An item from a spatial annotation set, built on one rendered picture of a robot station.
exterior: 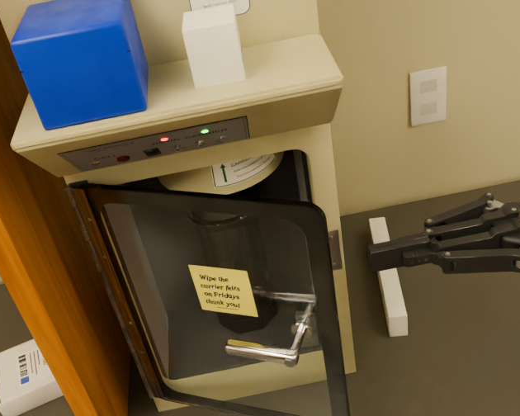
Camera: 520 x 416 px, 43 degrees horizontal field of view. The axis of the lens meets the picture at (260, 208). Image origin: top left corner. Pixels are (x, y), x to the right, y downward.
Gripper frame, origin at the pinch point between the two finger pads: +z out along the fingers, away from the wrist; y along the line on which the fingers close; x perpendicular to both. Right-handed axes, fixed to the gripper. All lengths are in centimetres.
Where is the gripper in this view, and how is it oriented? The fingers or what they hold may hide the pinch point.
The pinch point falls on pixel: (399, 252)
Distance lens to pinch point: 78.2
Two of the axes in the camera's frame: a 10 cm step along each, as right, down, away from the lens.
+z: -9.8, 2.0, 0.0
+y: 1.2, 5.7, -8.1
